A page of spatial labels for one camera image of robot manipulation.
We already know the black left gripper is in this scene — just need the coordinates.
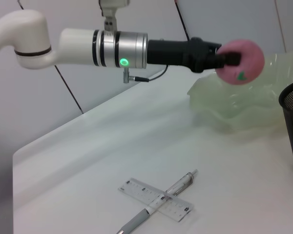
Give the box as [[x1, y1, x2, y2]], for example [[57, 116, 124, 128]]
[[147, 37, 242, 74]]

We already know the pink peach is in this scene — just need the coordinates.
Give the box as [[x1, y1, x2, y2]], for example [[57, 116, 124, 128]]
[[214, 39, 266, 86]]

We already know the pale green glass fruit plate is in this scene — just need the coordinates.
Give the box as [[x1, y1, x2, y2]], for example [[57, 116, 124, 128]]
[[187, 49, 293, 134]]

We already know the transparent plastic ruler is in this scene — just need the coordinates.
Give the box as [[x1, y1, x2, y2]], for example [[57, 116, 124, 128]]
[[118, 177, 195, 223]]

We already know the silver ballpoint pen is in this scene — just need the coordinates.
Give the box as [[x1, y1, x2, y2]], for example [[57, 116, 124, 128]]
[[115, 169, 199, 234]]

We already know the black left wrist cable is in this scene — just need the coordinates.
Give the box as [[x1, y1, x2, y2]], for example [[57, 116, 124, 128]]
[[123, 65, 169, 84]]

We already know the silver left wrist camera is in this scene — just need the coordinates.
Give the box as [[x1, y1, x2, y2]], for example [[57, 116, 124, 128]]
[[98, 0, 132, 33]]

